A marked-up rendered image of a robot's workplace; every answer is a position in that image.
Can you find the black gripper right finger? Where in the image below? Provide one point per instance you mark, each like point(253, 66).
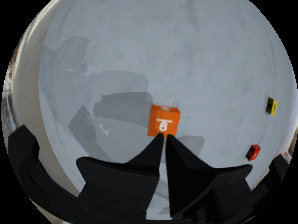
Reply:
point(191, 178)

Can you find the yellow block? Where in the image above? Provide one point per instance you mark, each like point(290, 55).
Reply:
point(271, 105)

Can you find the orange block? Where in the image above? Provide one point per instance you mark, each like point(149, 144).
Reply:
point(163, 120)

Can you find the red block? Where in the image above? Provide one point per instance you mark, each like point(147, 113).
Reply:
point(253, 152)

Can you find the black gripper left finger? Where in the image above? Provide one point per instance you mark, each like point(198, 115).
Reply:
point(138, 177)

